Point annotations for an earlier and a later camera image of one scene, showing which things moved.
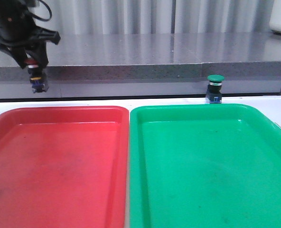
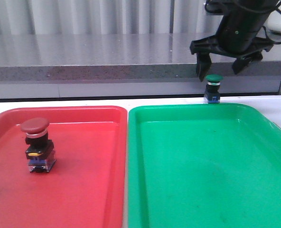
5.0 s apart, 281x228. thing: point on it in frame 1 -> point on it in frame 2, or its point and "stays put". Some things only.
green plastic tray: [208, 166] stays put
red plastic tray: [59, 166] stays put
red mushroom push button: [38, 84] -> [40, 153]
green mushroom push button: [214, 95] stays put
